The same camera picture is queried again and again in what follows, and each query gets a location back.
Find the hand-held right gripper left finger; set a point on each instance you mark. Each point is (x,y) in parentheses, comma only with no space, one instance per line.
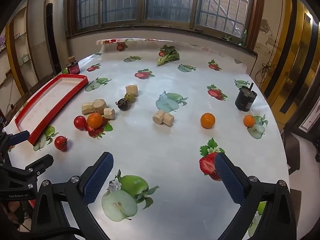
(97,180)

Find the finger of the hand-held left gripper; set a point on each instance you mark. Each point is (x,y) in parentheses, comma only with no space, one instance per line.
(18,137)
(37,166)

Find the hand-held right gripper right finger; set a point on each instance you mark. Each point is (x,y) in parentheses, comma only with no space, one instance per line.
(228,180)

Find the red strawberry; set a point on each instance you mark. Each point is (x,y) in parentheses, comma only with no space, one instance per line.
(60,143)

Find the red rimmed tray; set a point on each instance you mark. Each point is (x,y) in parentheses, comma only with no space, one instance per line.
(50,97)

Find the large orange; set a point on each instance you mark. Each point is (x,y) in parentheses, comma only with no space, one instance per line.
(95,120)
(207,120)

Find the beige pressed wood block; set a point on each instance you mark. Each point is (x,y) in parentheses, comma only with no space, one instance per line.
(87,108)
(109,113)
(131,90)
(168,119)
(158,117)

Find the green grape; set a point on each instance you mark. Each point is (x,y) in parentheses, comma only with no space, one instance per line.
(129,97)

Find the small orange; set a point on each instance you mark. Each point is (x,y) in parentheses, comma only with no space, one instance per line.
(249,120)

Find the fruit printed tablecloth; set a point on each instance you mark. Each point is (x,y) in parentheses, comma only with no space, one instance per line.
(175,142)

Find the pale green box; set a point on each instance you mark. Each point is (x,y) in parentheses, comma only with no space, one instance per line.
(25,58)

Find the dark purple plum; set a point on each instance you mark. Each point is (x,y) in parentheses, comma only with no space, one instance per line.
(123,105)

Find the black cylindrical cup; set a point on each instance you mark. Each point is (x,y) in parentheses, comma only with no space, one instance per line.
(245,98)

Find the purple plush toy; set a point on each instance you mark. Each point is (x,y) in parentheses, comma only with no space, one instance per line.
(2,42)

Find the floor standing air conditioner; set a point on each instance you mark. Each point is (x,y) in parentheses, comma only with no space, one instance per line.
(53,30)

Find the green leafy vegetable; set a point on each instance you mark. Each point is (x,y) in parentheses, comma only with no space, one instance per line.
(168,56)

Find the small green plant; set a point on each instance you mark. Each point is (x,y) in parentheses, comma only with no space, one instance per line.
(227,38)

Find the green bottle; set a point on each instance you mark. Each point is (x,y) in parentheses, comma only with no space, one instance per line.
(244,38)

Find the golden door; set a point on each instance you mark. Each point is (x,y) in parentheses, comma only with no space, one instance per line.
(300,55)

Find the barred window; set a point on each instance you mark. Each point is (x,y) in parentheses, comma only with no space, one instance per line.
(170,0)

